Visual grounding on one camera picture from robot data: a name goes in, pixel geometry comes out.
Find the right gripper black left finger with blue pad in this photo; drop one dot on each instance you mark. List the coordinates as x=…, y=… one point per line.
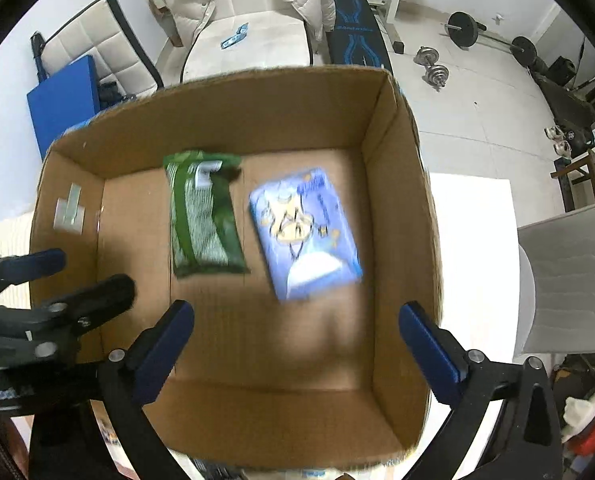
x=66, y=440

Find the blue weight bench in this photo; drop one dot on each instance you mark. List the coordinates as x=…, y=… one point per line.
x=364, y=32

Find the green snack packet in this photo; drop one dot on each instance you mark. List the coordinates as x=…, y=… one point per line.
x=203, y=234

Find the blue foam mat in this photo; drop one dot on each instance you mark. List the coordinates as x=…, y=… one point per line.
x=65, y=99

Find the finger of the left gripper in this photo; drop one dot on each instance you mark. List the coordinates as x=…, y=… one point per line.
x=92, y=302
x=16, y=270

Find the cardboard box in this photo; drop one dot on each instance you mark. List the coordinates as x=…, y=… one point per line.
x=325, y=381

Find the white padded chair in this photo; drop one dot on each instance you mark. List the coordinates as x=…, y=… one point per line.
x=254, y=41

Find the blue bear tissue pack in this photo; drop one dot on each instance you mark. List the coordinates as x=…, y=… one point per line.
x=306, y=239

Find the barbell on floor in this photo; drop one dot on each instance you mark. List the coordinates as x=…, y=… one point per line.
x=464, y=32

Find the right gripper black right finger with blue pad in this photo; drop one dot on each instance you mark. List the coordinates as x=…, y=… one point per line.
x=525, y=442

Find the chrome dumbbell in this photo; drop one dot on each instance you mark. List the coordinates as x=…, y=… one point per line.
x=436, y=75

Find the grey chair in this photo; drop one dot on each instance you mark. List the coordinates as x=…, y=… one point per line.
x=557, y=285

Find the white folding padded seat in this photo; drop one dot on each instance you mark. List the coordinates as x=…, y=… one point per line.
x=101, y=32

